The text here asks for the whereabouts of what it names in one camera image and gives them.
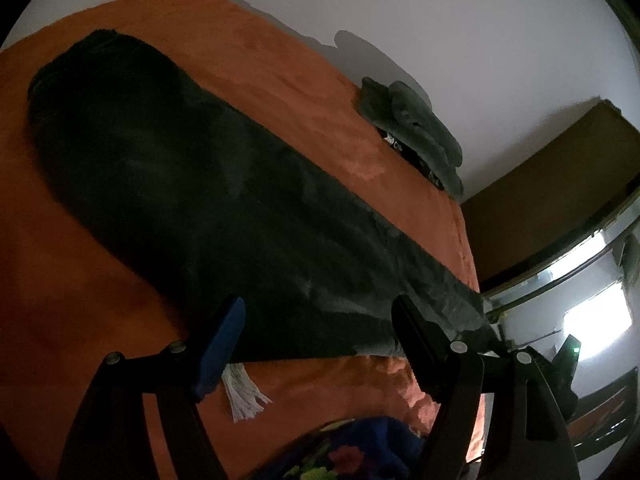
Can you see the folded dark green clothes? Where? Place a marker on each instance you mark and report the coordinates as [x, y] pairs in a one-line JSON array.
[[417, 120]]

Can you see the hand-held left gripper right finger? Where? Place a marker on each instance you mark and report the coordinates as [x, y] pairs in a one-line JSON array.
[[421, 352]]

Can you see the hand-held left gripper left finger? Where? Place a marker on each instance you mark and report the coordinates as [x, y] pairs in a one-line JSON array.
[[220, 347]]

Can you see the floral dark blue blanket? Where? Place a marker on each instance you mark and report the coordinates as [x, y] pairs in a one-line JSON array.
[[350, 455]]

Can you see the black pants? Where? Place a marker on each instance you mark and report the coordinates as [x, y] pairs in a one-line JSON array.
[[200, 185]]

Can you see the orange fleece blanket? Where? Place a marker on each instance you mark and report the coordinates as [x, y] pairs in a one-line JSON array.
[[75, 310]]

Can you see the brown wooden wardrobe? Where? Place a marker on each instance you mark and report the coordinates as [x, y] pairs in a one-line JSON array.
[[550, 200]]

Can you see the black printed garment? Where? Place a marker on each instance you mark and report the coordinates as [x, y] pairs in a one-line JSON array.
[[415, 160]]

